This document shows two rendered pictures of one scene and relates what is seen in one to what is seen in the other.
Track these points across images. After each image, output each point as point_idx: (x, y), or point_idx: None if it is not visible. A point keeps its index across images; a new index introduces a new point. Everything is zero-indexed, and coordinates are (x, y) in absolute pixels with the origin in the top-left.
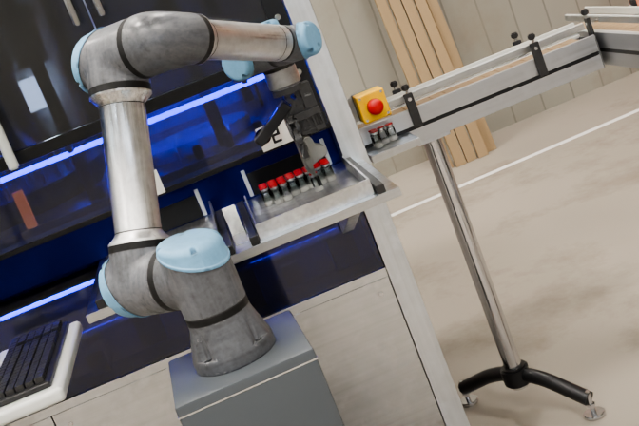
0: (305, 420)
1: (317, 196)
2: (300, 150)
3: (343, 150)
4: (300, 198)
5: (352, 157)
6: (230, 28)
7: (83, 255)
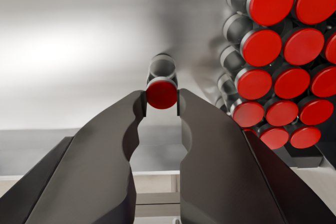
0: None
1: (104, 53)
2: (49, 177)
3: (335, 179)
4: (166, 0)
5: (314, 168)
6: None
7: None
